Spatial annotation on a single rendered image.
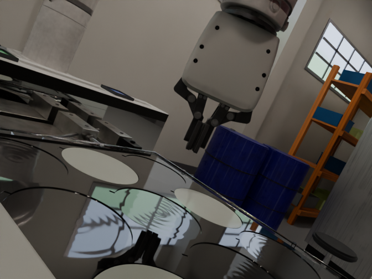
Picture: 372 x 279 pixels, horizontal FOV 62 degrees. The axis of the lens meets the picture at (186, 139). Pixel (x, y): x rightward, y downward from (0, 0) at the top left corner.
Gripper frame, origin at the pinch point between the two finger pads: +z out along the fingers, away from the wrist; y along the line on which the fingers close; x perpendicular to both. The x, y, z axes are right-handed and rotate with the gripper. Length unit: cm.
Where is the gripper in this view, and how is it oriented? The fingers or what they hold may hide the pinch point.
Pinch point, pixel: (197, 135)
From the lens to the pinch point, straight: 40.7
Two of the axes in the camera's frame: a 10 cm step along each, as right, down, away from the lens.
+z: -4.1, 9.0, 1.3
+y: -9.1, -4.1, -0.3
